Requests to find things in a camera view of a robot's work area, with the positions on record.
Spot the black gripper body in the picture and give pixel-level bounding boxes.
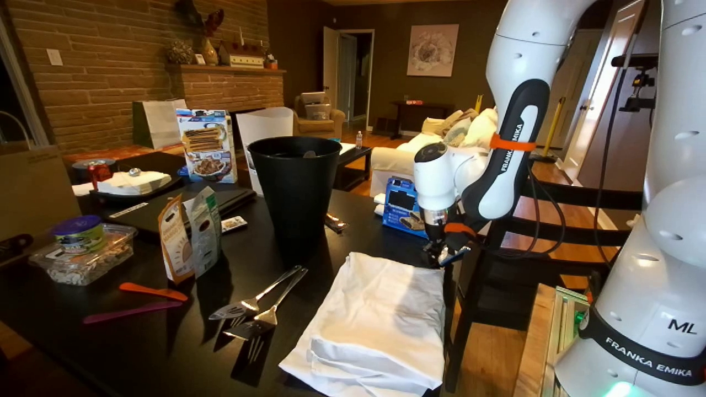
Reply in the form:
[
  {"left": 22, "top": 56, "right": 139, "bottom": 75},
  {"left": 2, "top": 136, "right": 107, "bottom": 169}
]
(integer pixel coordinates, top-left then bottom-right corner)
[{"left": 423, "top": 219, "right": 480, "bottom": 256}]

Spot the blue fruit bar box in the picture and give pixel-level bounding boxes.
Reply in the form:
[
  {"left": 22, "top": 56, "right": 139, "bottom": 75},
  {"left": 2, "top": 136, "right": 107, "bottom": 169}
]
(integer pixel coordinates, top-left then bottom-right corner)
[{"left": 379, "top": 173, "right": 432, "bottom": 240}]

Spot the cereal box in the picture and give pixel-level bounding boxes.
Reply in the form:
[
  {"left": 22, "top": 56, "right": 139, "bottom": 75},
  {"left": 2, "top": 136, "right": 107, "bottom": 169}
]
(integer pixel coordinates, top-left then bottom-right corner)
[{"left": 175, "top": 107, "right": 241, "bottom": 184}]

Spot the small mantel box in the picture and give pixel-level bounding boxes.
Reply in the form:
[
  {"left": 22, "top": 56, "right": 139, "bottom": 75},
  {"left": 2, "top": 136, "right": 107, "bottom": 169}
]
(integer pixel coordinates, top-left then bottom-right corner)
[{"left": 226, "top": 50, "right": 266, "bottom": 70}]

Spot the white sofa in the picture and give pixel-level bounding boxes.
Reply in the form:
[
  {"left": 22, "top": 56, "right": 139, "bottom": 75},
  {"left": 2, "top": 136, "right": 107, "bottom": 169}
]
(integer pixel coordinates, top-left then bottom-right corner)
[{"left": 369, "top": 106, "right": 502, "bottom": 201}]

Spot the white folded cloth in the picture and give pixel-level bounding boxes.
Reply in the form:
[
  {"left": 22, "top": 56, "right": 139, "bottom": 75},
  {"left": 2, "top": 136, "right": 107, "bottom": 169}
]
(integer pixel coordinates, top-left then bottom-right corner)
[{"left": 275, "top": 248, "right": 448, "bottom": 397}]

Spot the small shiny packet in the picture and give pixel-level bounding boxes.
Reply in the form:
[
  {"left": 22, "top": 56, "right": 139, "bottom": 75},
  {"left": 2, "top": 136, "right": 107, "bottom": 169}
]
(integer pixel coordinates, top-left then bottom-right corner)
[{"left": 321, "top": 210, "right": 349, "bottom": 236}]

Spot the wooden platform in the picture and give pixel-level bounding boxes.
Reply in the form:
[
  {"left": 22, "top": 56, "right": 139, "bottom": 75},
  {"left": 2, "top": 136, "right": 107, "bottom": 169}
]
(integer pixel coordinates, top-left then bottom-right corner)
[{"left": 512, "top": 281, "right": 593, "bottom": 397}]

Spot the black coffee table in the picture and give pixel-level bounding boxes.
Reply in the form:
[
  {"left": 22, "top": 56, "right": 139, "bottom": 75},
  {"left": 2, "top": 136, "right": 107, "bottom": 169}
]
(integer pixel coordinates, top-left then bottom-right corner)
[{"left": 332, "top": 140, "right": 373, "bottom": 193}]

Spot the dark side table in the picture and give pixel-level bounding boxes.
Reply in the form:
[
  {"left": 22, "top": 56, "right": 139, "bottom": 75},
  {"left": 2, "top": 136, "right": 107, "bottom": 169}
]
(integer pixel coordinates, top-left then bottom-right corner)
[{"left": 389, "top": 96, "right": 450, "bottom": 139}]

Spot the black wooden chair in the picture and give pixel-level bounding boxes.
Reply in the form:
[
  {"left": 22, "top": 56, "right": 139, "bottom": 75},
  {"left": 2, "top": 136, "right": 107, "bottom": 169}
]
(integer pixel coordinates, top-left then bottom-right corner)
[{"left": 444, "top": 171, "right": 647, "bottom": 395}]

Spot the yellow stick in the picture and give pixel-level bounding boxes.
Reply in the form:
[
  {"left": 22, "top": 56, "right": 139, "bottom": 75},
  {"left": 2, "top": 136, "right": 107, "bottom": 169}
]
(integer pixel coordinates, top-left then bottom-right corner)
[{"left": 540, "top": 96, "right": 567, "bottom": 159}]

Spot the black plastic bin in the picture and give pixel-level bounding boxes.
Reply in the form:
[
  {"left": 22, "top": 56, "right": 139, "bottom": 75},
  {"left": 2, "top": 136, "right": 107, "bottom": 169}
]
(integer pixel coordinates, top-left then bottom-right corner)
[{"left": 244, "top": 134, "right": 344, "bottom": 256}]

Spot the tan armchair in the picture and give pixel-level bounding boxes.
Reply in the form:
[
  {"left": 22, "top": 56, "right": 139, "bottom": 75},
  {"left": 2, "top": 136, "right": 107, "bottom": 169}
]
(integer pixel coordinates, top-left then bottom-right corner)
[{"left": 293, "top": 88, "right": 349, "bottom": 140}]

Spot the silver metal spatula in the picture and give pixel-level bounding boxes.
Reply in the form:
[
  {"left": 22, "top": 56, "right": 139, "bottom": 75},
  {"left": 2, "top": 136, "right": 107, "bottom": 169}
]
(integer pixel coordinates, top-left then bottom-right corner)
[{"left": 208, "top": 263, "right": 310, "bottom": 324}]

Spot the small white remote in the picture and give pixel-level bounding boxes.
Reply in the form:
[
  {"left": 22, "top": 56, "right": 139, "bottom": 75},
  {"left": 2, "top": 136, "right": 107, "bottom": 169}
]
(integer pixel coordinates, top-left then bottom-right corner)
[{"left": 219, "top": 214, "right": 250, "bottom": 236}]

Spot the black slotted spatula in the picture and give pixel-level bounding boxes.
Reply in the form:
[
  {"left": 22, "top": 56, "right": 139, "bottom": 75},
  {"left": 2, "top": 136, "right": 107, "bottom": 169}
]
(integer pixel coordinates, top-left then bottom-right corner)
[{"left": 229, "top": 324, "right": 278, "bottom": 391}]

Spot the white translucent bin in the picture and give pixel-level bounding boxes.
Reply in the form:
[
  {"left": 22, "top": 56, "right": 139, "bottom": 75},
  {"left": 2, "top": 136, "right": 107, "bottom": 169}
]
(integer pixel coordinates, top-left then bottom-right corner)
[{"left": 233, "top": 106, "right": 298, "bottom": 197}]

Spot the green white snack pouch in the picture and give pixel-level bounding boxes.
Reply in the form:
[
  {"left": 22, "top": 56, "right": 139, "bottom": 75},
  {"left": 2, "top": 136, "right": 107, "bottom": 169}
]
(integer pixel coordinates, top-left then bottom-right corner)
[{"left": 183, "top": 184, "right": 224, "bottom": 280}]

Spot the brown white snack pouch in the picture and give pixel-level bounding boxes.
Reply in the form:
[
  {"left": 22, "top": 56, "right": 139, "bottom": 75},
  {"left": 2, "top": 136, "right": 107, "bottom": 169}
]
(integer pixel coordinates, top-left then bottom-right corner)
[{"left": 156, "top": 193, "right": 197, "bottom": 287}]

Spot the brick fireplace mantel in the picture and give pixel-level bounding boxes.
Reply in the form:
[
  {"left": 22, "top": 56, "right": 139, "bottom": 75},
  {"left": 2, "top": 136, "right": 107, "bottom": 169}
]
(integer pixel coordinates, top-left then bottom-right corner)
[{"left": 172, "top": 64, "right": 287, "bottom": 113}]

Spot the orange stick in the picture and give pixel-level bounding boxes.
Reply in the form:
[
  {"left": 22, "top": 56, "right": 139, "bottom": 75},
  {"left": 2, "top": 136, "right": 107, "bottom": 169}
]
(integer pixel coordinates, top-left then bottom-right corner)
[{"left": 117, "top": 280, "right": 192, "bottom": 304}]

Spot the dried plant vase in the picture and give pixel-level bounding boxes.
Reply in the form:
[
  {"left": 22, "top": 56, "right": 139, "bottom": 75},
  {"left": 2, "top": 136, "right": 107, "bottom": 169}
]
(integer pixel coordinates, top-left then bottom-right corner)
[{"left": 175, "top": 0, "right": 226, "bottom": 65}]

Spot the white paper stack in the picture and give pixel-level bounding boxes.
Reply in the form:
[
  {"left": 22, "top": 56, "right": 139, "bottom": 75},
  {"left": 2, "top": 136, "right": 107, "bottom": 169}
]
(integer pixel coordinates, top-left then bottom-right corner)
[{"left": 94, "top": 167, "right": 175, "bottom": 199}]

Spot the purple stick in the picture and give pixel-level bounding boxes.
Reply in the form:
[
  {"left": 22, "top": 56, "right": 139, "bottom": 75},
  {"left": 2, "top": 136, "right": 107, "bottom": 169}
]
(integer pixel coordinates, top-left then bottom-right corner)
[{"left": 79, "top": 298, "right": 186, "bottom": 328}]

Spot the brick hearth ledge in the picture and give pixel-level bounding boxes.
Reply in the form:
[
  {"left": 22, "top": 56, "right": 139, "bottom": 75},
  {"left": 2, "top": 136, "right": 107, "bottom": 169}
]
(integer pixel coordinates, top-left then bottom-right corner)
[{"left": 61, "top": 140, "right": 186, "bottom": 167}]

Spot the red cup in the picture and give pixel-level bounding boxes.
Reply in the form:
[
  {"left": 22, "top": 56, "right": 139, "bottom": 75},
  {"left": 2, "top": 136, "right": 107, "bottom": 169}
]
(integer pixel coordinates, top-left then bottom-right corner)
[{"left": 85, "top": 160, "right": 112, "bottom": 187}]

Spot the clear plastic container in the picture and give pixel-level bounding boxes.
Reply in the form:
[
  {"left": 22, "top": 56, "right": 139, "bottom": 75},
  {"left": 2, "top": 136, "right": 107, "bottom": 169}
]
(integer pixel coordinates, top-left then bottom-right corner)
[{"left": 28, "top": 220, "right": 139, "bottom": 288}]

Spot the brown paper bag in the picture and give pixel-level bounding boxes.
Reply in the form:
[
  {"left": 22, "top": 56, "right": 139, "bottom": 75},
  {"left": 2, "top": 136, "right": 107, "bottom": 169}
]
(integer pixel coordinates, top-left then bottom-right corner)
[{"left": 0, "top": 107, "right": 84, "bottom": 245}]

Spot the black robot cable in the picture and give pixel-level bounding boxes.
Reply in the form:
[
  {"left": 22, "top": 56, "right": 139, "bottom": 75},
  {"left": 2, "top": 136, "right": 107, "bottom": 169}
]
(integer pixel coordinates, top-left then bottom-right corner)
[{"left": 524, "top": 64, "right": 629, "bottom": 267}]

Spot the framed wall picture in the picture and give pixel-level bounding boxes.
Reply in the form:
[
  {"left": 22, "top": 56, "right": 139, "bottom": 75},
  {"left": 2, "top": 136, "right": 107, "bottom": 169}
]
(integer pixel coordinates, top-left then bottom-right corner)
[{"left": 405, "top": 21, "right": 461, "bottom": 79}]

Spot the white door frame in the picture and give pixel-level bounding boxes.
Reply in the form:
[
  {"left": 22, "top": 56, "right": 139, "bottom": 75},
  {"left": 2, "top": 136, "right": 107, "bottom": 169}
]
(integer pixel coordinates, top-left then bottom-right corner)
[{"left": 319, "top": 27, "right": 377, "bottom": 134}]

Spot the black camera on mount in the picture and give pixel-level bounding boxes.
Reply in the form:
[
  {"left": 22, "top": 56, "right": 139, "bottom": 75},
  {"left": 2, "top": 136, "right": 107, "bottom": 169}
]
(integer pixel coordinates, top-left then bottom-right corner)
[{"left": 609, "top": 50, "right": 660, "bottom": 115}]

